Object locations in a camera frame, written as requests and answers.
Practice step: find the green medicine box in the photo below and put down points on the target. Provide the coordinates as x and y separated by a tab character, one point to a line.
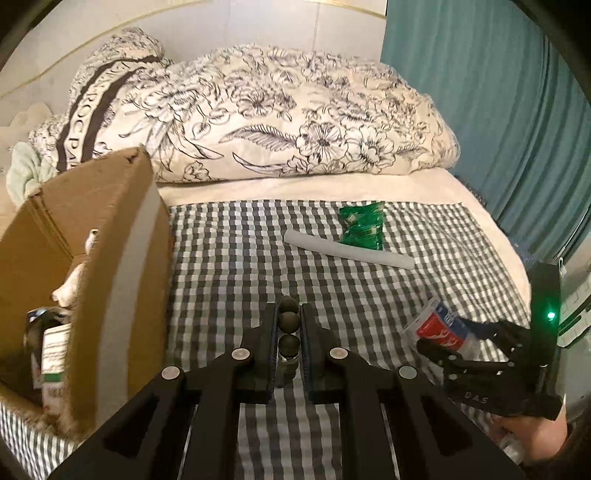
55	350

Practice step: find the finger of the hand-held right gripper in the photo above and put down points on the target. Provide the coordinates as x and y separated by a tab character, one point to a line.
436	350
508	339

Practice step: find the brown cardboard box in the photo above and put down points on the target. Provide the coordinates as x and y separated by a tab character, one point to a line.
120	230

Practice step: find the floral quilt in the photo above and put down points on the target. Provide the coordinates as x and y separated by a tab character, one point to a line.
300	115

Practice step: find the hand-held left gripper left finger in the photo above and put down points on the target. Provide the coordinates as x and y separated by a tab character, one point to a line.
265	360

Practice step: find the crushed plastic bottle red label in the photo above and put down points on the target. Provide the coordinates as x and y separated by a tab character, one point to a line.
438	327

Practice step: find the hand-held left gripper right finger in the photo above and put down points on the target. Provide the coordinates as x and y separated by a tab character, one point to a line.
310	360

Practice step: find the person's right hand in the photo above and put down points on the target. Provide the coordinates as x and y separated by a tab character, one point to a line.
540	438

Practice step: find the light green cloth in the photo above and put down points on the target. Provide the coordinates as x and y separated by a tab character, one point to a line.
27	170

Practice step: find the white foam tube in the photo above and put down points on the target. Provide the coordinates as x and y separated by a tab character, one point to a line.
351	251

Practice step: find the white radiator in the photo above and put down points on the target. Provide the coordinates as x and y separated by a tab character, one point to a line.
577	304

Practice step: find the green checked cloth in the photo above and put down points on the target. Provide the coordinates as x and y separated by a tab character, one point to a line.
231	277

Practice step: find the floral pillow with dark stripes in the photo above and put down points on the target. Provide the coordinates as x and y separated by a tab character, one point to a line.
115	60

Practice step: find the teal curtain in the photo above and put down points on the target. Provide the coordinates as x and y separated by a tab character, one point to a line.
485	92

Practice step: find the green foil packet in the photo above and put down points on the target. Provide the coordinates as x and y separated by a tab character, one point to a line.
362	226

